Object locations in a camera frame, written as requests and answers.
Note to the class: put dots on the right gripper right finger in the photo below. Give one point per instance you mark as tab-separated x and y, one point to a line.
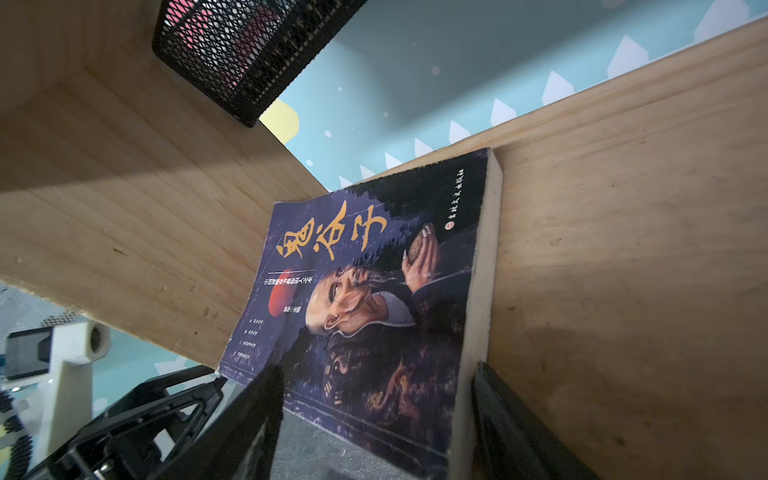
514	443

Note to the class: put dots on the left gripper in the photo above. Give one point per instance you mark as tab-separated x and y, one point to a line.
140	434

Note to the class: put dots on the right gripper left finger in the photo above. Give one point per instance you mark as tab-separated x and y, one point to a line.
242	442

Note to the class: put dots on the purple old man book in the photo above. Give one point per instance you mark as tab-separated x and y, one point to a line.
375	300

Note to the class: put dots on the wooden two-tier bookshelf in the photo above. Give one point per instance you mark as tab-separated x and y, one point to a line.
630	301

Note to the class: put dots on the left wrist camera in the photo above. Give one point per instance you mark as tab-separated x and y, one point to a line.
47	381

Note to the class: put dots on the black wire mesh basket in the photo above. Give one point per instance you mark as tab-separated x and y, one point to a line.
243	54

